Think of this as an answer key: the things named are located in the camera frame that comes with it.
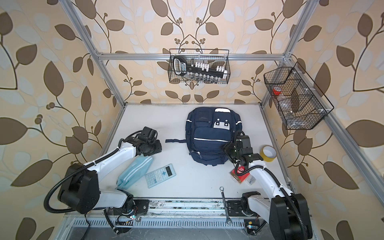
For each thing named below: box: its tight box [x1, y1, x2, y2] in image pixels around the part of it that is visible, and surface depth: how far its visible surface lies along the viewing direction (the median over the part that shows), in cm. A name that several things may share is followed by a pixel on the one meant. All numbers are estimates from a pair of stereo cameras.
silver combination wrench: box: [219, 186, 233, 226], surface depth 74 cm
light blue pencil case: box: [115, 156, 154, 190], surface depth 84 cm
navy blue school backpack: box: [165, 106, 243, 166], surface depth 101 cm
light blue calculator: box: [144, 163, 177, 189], surface depth 86 cm
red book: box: [230, 166, 250, 184], surface depth 88 cm
